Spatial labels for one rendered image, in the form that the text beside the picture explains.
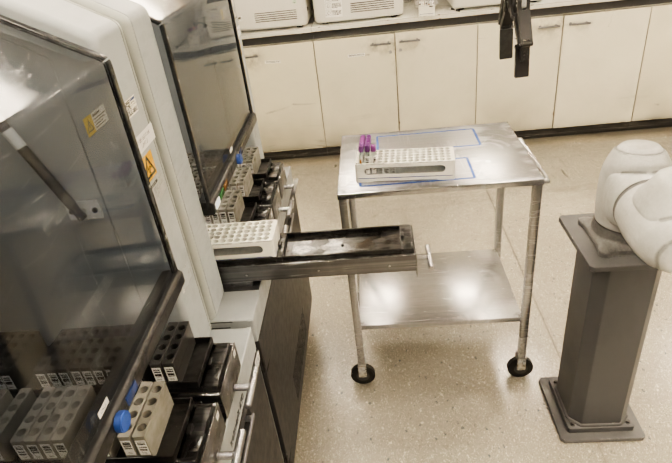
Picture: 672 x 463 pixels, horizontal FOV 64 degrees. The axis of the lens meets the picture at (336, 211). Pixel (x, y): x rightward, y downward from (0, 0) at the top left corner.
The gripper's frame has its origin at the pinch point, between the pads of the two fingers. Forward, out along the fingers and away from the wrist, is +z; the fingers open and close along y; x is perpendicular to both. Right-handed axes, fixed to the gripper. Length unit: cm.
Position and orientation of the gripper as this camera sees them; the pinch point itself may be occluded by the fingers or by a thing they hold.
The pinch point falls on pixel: (513, 62)
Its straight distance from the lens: 133.7
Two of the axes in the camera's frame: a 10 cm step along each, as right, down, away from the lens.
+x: -9.9, 1.2, 0.9
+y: 0.2, -5.4, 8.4
